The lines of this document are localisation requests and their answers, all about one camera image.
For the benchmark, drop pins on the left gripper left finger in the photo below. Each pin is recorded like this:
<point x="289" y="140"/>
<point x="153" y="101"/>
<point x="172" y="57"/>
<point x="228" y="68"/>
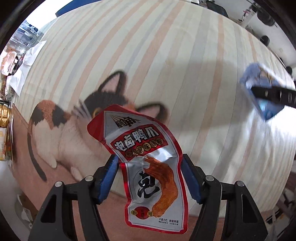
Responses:
<point x="55" y="220"/>

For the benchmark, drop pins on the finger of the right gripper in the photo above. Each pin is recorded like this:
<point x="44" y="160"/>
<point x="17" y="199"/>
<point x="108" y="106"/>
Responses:
<point x="277" y="95"/>

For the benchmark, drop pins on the blue plastic wrapper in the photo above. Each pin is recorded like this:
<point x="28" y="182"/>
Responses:
<point x="257" y="74"/>

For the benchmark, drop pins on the red silver snack wrapper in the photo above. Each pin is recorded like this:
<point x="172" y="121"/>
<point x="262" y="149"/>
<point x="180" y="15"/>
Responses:
<point x="150" y="161"/>

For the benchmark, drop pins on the cat print striped tablecloth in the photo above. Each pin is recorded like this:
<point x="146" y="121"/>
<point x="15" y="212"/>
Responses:
<point x="172" y="59"/>

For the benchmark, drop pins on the golden wrapped box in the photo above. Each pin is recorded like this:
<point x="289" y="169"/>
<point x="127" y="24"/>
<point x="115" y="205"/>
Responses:
<point x="5" y="113"/>

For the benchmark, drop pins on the white paper sheet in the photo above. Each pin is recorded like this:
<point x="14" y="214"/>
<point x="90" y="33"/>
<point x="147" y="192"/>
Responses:
<point x="17" y="81"/>

